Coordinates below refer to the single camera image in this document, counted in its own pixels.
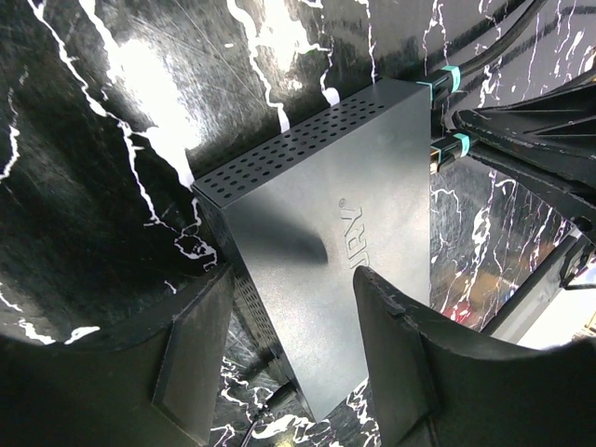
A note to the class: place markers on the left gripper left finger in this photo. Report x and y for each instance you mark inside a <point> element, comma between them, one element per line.
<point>149,381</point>

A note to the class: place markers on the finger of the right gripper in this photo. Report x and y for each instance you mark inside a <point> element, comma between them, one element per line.
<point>547,143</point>

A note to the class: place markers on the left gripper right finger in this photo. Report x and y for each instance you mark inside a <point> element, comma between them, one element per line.
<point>435,382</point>

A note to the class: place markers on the teal cable plug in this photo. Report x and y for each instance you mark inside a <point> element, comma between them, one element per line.
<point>446,80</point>

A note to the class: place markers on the black network switch box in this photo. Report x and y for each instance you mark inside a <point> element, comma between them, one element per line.
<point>297,215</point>

